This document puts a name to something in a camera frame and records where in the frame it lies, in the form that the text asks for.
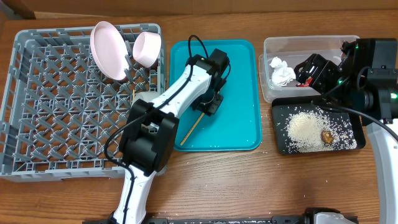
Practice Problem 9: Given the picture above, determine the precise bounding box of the white rice pile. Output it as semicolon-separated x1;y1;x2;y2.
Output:
276;105;358;154

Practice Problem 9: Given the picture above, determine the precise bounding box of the clear plastic bin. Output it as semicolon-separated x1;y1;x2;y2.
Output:
259;35;359;103

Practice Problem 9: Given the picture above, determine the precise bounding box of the grey bowl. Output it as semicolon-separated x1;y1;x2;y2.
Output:
132;91;159;103

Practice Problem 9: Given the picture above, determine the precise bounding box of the white tissue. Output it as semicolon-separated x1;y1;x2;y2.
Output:
269;57;296;87

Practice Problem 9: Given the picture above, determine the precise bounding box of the black tray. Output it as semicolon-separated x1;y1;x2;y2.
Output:
271;93;366;156

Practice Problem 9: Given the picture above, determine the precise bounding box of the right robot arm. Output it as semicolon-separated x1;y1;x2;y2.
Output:
294;38;397;223

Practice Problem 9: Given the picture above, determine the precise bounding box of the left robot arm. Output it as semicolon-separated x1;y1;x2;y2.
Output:
108;49;231;223

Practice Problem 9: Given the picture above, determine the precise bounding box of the white shallow bowl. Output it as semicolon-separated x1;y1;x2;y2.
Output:
132;32;162;68

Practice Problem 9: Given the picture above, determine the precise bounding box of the grey plastic dish rack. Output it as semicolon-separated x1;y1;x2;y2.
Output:
1;27;165;182

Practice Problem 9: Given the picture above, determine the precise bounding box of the teal plastic tray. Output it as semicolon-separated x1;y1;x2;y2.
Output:
169;39;262;152

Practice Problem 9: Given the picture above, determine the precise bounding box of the red snack wrapper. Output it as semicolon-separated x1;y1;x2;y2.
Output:
296;77;313;87

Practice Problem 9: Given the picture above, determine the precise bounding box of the brown food lump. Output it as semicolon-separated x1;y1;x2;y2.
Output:
321;130;334;144

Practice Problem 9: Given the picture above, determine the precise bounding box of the large white plate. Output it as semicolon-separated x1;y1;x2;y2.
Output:
90;21;129;81

